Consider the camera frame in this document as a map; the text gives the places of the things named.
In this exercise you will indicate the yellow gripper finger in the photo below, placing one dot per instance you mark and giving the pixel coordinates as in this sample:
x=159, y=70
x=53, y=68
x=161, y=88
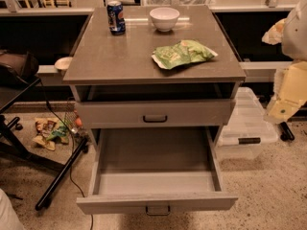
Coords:
x=289, y=93
x=274, y=35

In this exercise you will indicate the green jalapeno chip bag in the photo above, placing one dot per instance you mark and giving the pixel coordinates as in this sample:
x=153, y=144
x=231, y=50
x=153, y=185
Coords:
x=183, y=53

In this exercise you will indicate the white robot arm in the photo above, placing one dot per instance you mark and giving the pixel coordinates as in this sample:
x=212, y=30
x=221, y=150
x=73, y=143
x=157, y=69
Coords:
x=294, y=38

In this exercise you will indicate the closed grey top drawer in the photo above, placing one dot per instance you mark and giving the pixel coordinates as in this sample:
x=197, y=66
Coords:
x=195, y=113

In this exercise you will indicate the grey drawer cabinet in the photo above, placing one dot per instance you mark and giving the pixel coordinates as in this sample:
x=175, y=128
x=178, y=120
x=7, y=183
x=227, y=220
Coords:
x=120, y=68

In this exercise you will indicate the open grey middle drawer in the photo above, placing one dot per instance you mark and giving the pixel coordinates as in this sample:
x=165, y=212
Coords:
x=156, y=171

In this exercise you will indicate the dark bag on table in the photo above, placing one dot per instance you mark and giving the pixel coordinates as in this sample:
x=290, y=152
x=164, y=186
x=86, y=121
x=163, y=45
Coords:
x=16, y=69

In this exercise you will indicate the clear plastic storage bin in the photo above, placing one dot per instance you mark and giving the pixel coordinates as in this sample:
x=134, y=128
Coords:
x=246, y=132

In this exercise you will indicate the white ceramic bowl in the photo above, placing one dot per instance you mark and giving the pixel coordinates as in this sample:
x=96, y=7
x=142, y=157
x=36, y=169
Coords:
x=164, y=19

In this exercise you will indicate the blue soda can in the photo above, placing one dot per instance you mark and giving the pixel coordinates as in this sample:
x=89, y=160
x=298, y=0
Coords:
x=116, y=21

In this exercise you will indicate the pile of snack bags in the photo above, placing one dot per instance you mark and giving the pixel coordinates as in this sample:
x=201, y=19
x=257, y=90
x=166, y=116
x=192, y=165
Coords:
x=49, y=131

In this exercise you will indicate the small wire basket with fruit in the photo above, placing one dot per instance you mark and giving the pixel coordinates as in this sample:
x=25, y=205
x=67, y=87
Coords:
x=72, y=119

